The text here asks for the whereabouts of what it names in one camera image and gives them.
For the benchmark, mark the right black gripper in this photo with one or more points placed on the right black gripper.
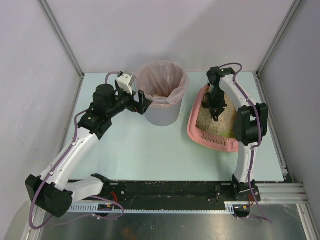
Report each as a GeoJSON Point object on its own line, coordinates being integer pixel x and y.
{"type": "Point", "coordinates": [215, 109]}

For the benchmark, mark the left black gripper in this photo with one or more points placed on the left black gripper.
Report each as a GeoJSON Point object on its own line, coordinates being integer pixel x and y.
{"type": "Point", "coordinates": [137, 105]}

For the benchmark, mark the pink green litter box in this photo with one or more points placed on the pink green litter box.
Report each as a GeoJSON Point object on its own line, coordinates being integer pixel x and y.
{"type": "Point", "coordinates": [204, 138]}

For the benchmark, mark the black slotted litter scoop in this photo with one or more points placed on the black slotted litter scoop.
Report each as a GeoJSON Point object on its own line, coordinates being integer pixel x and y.
{"type": "Point", "coordinates": [206, 101]}

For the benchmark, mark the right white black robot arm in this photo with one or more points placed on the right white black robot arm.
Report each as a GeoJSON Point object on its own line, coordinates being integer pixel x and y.
{"type": "Point", "coordinates": [250, 126]}

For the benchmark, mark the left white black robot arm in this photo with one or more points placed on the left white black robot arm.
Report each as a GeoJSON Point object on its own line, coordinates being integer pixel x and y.
{"type": "Point", "coordinates": [75, 147]}

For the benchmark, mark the beige cat litter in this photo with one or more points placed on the beige cat litter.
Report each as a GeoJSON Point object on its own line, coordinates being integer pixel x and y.
{"type": "Point", "coordinates": [225, 124]}

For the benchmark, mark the grey trash bucket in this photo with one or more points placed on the grey trash bucket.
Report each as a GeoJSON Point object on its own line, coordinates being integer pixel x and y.
{"type": "Point", "coordinates": [163, 112]}

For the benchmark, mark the pink plastic bin liner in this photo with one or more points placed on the pink plastic bin liner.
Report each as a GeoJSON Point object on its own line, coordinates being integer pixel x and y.
{"type": "Point", "coordinates": [162, 72]}

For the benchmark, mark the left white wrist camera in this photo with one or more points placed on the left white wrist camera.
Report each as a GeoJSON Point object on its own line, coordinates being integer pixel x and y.
{"type": "Point", "coordinates": [124, 82]}

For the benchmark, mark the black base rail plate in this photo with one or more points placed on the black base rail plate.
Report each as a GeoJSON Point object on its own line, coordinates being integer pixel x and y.
{"type": "Point", "coordinates": [151, 196]}

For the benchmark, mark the aluminium frame rail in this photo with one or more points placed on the aluminium frame rail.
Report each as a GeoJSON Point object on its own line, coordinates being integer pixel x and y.
{"type": "Point", "coordinates": [266, 193]}

